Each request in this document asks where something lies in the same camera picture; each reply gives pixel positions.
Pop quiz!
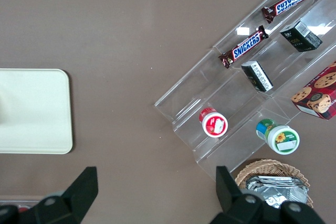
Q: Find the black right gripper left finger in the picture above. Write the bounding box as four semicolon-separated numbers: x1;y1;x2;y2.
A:
0;166;99;224

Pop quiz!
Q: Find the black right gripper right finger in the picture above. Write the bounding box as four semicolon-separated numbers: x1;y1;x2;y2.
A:
209;165;327;224

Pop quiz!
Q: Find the light wicker basket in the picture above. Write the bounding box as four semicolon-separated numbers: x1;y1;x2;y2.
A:
234;158;314;209

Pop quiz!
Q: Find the cream plastic tray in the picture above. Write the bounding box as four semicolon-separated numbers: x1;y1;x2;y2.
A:
0;68;74;155

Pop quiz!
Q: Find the red lid cup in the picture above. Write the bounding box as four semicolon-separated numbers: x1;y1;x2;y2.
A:
198;107;228;138

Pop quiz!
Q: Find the green lid cup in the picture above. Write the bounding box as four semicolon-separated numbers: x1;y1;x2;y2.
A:
256;118;300;155

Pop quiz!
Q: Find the clear acrylic tiered stand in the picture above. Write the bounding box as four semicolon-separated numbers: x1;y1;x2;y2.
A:
154;0;336;183

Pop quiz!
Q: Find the small black box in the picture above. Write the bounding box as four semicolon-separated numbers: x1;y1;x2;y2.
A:
240;60;274;93
279;21;323;53

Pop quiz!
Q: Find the red cookie box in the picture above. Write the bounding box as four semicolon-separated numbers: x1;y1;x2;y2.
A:
290;61;336;121

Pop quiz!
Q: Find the Snickers bar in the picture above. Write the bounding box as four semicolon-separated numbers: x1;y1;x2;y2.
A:
261;0;319;24
218;25;270;69

